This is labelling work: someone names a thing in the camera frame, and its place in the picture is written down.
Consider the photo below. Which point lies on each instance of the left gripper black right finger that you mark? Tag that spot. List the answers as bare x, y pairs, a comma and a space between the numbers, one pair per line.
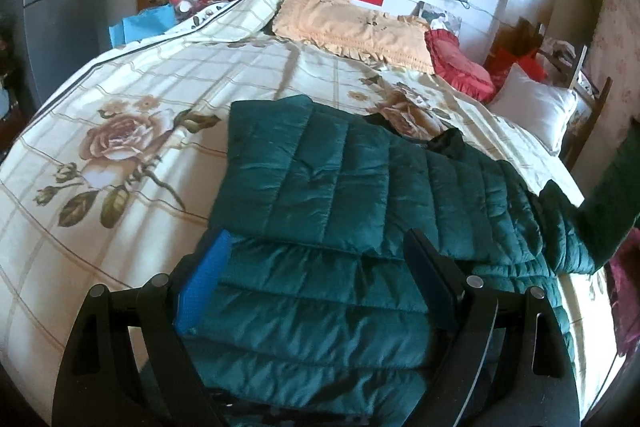
506, 364

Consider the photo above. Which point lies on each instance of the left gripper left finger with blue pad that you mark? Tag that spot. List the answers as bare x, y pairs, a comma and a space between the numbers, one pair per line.
99, 383

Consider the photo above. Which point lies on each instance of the dark green puffer jacket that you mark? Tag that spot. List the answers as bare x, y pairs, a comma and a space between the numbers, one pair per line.
317, 317

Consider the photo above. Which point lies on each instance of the floral checked bed quilt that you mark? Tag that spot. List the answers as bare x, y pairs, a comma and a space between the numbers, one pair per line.
115, 179

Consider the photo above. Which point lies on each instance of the wooden chair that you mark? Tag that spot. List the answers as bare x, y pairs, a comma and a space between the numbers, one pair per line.
564, 67

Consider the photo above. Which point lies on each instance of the white pillow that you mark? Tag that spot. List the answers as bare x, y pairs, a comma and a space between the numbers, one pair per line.
542, 110

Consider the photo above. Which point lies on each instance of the red ruffled cushion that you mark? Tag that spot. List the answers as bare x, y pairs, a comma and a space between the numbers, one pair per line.
455, 68

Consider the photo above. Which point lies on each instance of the blue bag beside bed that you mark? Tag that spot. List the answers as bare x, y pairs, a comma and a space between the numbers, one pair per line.
148, 23

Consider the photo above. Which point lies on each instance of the framed photo at headboard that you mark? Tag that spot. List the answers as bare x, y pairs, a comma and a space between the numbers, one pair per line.
438, 18

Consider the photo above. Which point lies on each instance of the peach ruffled pillow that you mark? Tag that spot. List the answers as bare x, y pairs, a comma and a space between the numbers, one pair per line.
348, 30

